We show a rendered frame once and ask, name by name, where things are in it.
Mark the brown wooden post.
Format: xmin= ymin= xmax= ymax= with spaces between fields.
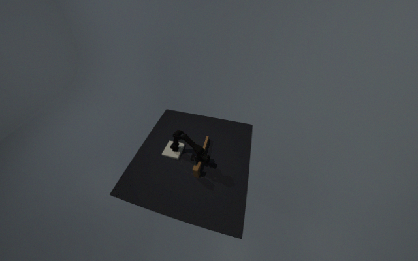
xmin=193 ymin=165 xmax=200 ymax=178

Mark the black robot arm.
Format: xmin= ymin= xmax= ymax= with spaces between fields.
xmin=170 ymin=130 xmax=210 ymax=162

